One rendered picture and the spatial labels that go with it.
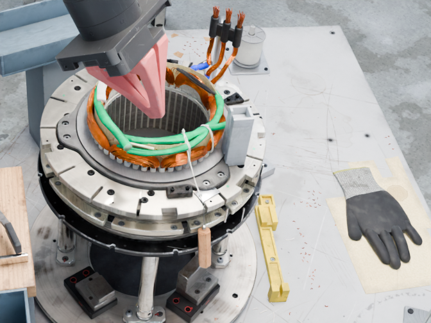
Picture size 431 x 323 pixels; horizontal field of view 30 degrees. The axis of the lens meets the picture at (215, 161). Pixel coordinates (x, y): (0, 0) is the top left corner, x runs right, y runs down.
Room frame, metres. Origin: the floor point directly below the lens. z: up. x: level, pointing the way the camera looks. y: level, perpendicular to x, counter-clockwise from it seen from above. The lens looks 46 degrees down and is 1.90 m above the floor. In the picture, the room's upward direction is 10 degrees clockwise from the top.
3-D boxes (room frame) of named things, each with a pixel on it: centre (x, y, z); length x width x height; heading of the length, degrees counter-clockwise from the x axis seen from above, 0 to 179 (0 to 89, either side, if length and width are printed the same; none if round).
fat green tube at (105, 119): (0.77, 0.15, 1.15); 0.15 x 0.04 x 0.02; 19
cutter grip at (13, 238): (0.59, 0.23, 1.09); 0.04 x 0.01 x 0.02; 37
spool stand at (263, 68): (1.38, -0.03, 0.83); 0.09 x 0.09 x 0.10; 19
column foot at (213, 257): (0.84, -0.03, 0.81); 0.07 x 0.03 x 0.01; 11
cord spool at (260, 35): (1.38, -0.03, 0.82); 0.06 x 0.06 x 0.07
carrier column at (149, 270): (0.69, 0.07, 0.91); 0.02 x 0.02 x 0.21
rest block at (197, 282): (0.74, -0.01, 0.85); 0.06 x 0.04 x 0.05; 151
